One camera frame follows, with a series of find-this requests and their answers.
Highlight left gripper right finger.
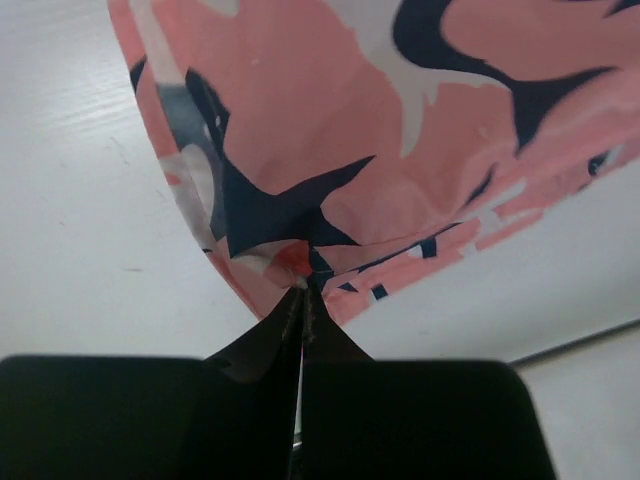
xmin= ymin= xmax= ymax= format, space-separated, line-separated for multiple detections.
xmin=300 ymin=288 xmax=556 ymax=479

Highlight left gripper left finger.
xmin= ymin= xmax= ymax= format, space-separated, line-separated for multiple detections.
xmin=1 ymin=288 xmax=303 ymax=479

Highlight pink shark print shorts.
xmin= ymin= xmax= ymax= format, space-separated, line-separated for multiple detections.
xmin=108 ymin=1 xmax=639 ymax=324

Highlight aluminium table edge rail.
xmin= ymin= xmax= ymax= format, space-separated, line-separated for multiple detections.
xmin=509 ymin=319 xmax=640 ymax=369

